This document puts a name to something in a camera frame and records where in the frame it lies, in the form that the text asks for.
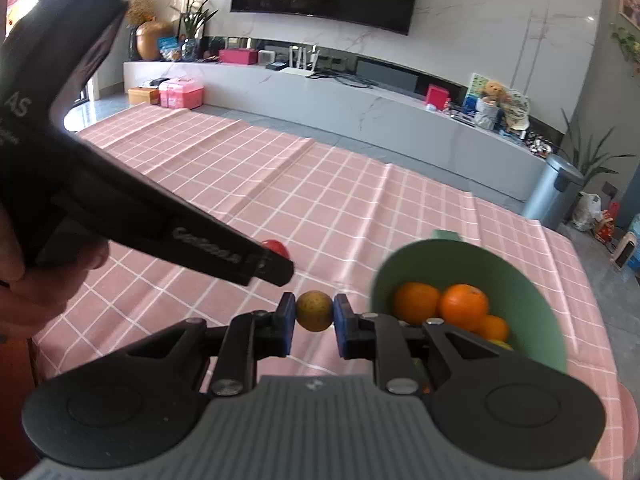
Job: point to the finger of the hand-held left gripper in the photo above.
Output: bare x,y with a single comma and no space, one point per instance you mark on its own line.
275,270

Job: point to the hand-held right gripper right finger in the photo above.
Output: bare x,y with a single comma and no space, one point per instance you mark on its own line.
341,327

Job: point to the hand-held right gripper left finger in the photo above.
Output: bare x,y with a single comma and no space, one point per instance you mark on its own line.
286,325

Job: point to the small red fruit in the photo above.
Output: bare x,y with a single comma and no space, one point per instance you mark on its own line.
276,247

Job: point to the small brown fruit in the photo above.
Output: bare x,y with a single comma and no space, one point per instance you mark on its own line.
315,310

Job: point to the orange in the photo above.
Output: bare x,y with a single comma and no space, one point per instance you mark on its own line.
494,329
464,305
415,302

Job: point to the yellow green melon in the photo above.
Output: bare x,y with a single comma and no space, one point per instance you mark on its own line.
501,345

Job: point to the green colander bowl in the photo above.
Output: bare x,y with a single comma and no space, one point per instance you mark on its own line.
525,285

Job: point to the person's left hand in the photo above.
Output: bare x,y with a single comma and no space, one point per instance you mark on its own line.
50,285

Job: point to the pink checked tablecloth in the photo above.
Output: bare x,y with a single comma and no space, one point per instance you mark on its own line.
350,200

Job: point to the orange cardboard box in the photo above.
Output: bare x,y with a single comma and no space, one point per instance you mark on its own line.
143,96

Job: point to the large pink storage box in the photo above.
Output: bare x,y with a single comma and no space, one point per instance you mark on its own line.
181,94

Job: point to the brown round vase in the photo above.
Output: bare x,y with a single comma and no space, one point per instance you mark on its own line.
152,40

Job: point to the white marble media console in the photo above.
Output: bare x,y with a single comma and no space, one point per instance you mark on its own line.
350,105

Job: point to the magenta flat box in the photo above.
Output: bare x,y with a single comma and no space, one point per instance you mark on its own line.
238,56

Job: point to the spiky potted plant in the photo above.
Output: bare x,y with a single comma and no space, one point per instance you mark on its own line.
195,15

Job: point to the white router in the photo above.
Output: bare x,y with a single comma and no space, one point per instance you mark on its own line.
297,69

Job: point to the small red box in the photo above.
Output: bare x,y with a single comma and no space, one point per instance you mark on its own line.
436,97

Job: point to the grey blue trash can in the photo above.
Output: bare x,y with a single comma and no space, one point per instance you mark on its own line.
547,195

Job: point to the teddy bear plush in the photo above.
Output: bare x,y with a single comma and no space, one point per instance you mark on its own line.
490,102

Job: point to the white plastic bag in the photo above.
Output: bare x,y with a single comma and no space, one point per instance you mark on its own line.
587,212

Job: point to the floral sun hat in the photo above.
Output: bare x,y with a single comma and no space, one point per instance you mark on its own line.
517,117

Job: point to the colourful picture board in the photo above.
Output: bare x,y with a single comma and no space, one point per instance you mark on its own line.
477,85

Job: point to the red decorative ornament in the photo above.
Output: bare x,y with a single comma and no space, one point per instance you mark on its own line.
606,225

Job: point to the pink plastic stool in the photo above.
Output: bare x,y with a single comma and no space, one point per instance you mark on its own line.
625,252

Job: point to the long leaf potted plant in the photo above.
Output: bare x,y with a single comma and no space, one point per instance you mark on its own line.
595,150

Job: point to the trailing green plant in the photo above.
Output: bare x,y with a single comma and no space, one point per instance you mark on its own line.
627,47

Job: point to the framed wall picture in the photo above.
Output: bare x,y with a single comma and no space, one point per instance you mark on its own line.
631,2

